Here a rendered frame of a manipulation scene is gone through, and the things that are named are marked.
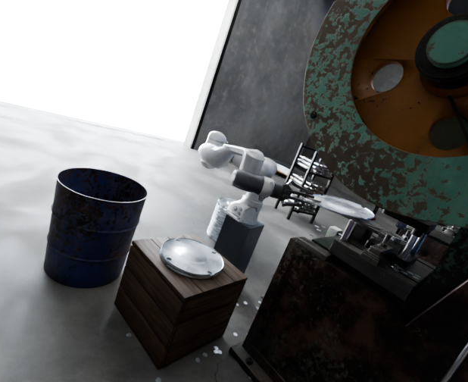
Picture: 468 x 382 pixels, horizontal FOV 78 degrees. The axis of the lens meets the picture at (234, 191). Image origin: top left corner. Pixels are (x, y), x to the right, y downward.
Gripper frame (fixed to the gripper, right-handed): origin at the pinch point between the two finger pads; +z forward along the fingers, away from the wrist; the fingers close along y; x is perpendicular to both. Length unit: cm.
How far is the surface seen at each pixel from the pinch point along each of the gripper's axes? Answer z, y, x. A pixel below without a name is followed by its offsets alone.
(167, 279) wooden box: -54, -40, -24
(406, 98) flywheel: -4, 45, -38
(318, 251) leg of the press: -1.5, -13.1, -24.5
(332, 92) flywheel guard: -22, 42, -28
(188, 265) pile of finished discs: -47, -39, -14
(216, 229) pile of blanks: -23, -68, 95
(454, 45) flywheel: -9, 56, -54
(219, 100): -33, 31, 512
